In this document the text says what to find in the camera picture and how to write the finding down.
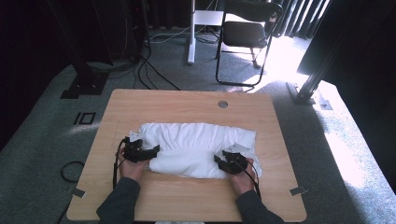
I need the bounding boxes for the white floor cable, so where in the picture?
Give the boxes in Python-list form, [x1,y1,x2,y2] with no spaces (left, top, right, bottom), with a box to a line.
[148,25,191,45]

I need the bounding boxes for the coiled black floor cable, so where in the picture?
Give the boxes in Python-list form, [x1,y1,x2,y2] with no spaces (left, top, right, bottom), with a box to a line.
[60,161,86,184]

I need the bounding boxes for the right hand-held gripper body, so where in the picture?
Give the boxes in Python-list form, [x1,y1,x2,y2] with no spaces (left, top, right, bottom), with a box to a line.
[222,143,250,175]

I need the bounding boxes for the dark pleated curtain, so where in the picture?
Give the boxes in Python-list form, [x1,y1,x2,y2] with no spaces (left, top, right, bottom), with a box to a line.
[274,0,332,40]

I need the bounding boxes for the white pleated skirt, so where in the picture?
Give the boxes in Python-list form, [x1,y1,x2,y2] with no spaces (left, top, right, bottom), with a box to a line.
[138,121,263,180]

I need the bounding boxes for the black stand with base plate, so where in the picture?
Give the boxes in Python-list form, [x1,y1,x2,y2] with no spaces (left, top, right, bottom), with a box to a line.
[46,0,110,100]

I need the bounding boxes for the left hand-held gripper black cable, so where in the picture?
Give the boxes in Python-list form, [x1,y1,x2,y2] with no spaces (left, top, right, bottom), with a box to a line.
[112,137,129,190]

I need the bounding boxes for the black metal profile stand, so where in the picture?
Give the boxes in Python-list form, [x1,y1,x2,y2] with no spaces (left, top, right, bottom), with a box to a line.
[286,18,353,111]

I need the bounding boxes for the white desk frame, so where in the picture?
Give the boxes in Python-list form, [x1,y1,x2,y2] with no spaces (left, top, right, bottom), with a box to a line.
[186,0,226,65]

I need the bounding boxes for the person's right hand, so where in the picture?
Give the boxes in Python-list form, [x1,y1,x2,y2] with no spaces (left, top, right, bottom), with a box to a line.
[232,158,258,195]

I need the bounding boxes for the black folding chair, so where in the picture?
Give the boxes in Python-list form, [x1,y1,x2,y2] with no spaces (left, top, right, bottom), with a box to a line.
[215,0,284,88]

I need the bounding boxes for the right hand-held gripper black cable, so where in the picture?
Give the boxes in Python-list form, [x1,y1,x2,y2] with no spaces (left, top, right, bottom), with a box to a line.
[239,157,262,200]

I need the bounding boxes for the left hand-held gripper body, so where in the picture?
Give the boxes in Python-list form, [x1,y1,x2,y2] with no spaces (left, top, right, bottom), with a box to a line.
[122,130,148,163]

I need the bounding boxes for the person's left hand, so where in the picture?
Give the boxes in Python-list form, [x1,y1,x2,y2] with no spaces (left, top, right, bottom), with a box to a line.
[117,146,148,182]

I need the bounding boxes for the hand-held gripper black cable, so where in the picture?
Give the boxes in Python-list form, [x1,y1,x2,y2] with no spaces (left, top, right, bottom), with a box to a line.
[239,157,262,200]
[112,137,129,190]

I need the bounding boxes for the dark plain curtain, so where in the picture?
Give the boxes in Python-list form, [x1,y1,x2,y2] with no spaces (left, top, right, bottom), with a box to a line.
[297,0,396,194]

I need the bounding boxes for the long black floor cables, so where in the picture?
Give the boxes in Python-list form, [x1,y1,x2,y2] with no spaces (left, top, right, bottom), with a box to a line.
[134,54,181,91]

